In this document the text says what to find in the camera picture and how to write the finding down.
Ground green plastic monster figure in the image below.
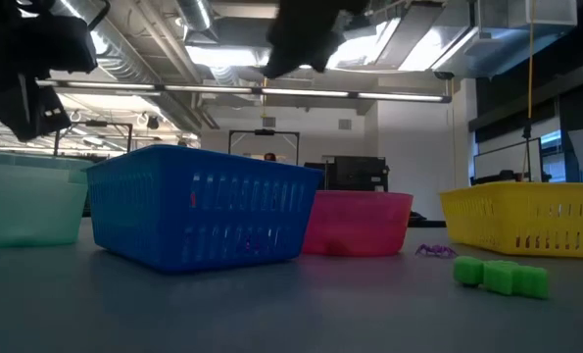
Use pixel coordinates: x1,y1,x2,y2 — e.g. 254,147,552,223
452,255,551,301

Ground long ceiling light strip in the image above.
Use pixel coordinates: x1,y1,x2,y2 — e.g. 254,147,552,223
35,77,453,104

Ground silver air duct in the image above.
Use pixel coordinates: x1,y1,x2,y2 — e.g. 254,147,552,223
50,0,215,85

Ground pink round plastic bowl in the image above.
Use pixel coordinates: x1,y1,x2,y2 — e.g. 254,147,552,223
300,189,415,259

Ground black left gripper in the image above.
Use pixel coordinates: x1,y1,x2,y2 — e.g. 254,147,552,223
0,9,99,144

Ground black background rig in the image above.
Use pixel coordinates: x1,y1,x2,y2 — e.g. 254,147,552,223
304,155,391,193

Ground blue plastic basket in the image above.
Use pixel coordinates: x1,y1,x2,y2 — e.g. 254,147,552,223
83,143,325,275

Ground white board with black frame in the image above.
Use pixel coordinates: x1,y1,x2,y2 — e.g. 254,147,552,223
471,136,546,186

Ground black light stand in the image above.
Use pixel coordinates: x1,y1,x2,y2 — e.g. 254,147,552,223
519,120,535,183

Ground yellow plastic basket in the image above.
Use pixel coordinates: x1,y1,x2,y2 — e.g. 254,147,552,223
439,180,583,260

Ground green translucent plastic bin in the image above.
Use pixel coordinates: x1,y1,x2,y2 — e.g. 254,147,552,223
0,148,94,249

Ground purple plastic spider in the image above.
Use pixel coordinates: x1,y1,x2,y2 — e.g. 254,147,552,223
413,243,460,260

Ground black frame rig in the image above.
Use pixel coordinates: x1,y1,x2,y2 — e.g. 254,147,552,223
52,119,134,158

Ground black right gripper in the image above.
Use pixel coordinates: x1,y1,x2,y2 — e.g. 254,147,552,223
260,0,371,80

